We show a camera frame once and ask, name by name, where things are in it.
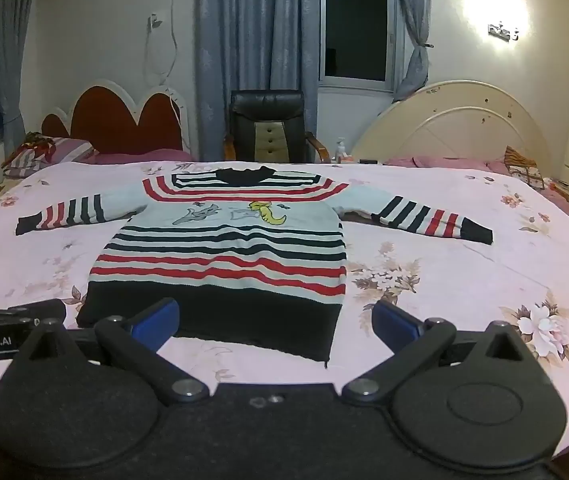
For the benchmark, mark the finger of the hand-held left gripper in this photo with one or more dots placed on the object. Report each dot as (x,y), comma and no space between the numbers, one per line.
(14,313)

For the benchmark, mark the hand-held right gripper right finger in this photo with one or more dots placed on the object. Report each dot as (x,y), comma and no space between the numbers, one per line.
(394,321)

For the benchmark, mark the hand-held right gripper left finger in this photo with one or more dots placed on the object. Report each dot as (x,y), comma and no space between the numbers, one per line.
(157,317)

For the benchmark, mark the striped knit sweater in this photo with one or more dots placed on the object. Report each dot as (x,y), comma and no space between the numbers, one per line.
(224,260)

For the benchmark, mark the pink floral bed sheet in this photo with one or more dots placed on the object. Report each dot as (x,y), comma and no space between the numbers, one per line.
(464,270)

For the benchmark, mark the small dark box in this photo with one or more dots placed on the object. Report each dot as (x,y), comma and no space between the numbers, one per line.
(369,161)

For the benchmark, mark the red patterned cloth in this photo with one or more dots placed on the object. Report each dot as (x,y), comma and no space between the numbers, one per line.
(39,145)

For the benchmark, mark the pink bedding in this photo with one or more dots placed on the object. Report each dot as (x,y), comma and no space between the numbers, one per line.
(444,162)

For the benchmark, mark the pink striped pillow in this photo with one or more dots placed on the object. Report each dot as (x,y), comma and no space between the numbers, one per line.
(72,149)

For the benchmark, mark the white bottle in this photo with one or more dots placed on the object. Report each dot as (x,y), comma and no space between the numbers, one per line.
(341,151)

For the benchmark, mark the patterned folded cloth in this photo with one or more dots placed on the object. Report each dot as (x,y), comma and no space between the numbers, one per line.
(524,165)

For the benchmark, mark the red heart-shaped headboard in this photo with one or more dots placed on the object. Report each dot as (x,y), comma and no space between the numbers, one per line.
(109,120)

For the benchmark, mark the cream round headboard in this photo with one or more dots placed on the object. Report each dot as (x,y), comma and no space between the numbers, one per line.
(454,125)

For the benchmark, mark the black leather office chair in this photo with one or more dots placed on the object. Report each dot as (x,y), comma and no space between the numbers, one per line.
(264,105)

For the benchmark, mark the white-framed window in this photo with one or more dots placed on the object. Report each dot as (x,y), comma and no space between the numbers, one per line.
(354,25)

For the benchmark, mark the wide grey-blue curtain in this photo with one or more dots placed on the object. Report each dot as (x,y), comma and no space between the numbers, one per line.
(244,25)

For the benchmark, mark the tied grey-blue curtain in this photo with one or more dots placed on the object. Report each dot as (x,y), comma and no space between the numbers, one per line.
(414,10)

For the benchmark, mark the wall lamp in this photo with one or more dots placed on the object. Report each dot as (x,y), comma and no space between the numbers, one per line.
(501,31)

